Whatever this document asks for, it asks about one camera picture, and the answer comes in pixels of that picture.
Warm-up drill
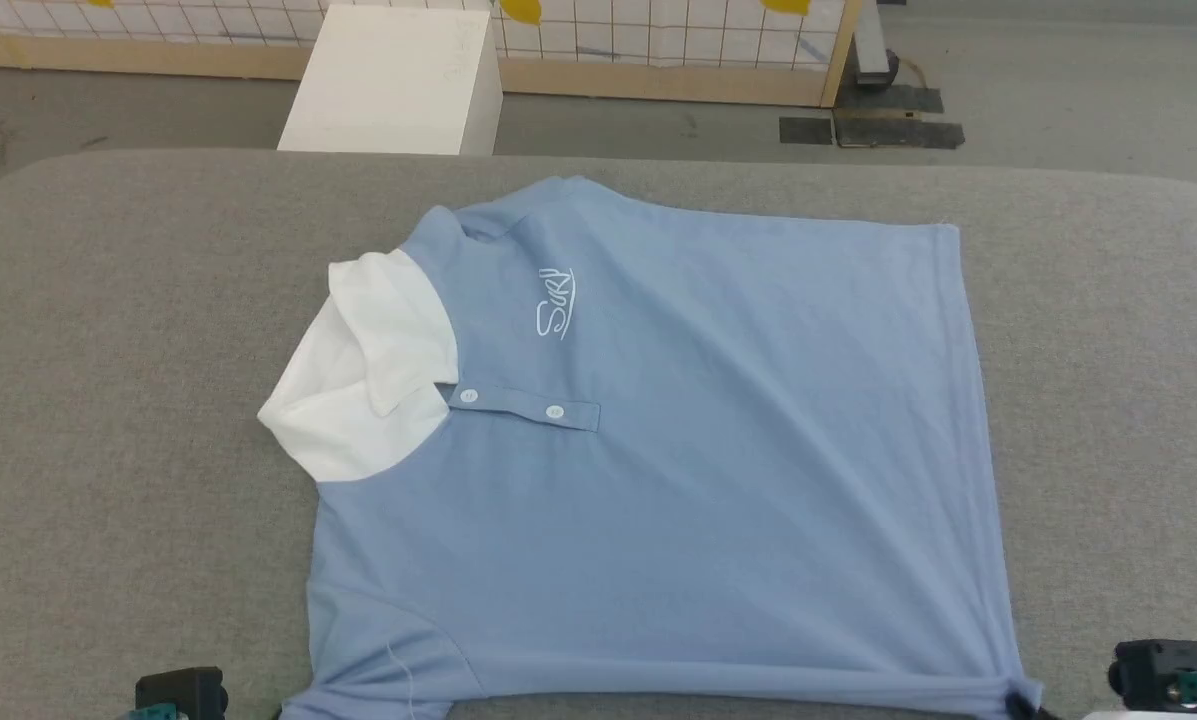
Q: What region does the grey metal leg with caster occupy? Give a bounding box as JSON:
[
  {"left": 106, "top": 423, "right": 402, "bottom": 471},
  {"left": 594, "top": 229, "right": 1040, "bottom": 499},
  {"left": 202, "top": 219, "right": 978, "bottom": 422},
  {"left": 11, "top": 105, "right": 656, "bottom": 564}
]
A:
[{"left": 852, "top": 0, "right": 902, "bottom": 87}]

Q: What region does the blue polo shirt white collar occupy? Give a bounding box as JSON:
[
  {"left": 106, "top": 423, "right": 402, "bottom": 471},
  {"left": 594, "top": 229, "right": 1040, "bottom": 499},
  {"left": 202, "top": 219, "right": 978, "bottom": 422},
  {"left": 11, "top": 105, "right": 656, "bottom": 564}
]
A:
[{"left": 257, "top": 174, "right": 1046, "bottom": 720}]

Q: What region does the large dark floor plate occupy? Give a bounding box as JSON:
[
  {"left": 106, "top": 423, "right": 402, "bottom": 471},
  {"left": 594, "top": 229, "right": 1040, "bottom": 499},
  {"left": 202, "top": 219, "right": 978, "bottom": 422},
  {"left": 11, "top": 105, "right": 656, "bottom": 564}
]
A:
[{"left": 832, "top": 84, "right": 967, "bottom": 152}]

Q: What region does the white box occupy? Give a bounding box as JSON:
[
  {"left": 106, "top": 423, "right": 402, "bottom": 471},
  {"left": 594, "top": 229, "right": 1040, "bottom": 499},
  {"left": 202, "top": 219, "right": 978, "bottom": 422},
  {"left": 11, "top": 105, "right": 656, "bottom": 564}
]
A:
[{"left": 277, "top": 2, "right": 505, "bottom": 158}]

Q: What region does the lemon print wood-framed partition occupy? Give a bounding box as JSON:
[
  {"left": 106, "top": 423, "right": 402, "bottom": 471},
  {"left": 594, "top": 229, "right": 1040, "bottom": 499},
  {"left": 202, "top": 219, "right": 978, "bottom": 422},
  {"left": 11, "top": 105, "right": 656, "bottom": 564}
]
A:
[{"left": 0, "top": 0, "right": 865, "bottom": 110}]

